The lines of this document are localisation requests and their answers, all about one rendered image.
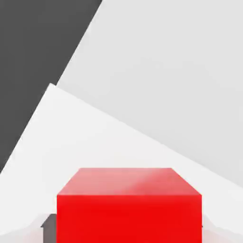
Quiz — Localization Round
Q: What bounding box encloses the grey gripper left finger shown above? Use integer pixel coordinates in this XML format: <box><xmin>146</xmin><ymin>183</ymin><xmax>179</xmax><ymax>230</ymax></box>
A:
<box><xmin>0</xmin><ymin>213</ymin><xmax>58</xmax><ymax>243</ymax></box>

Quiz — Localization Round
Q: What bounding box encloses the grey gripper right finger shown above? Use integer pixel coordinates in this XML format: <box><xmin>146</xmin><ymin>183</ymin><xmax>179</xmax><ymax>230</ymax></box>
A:
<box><xmin>201</xmin><ymin>215</ymin><xmax>243</xmax><ymax>243</ymax></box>

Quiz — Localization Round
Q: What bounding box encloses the small red cube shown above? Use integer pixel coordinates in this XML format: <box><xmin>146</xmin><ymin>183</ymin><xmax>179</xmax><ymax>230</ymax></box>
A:
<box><xmin>56</xmin><ymin>167</ymin><xmax>203</xmax><ymax>243</ymax></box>

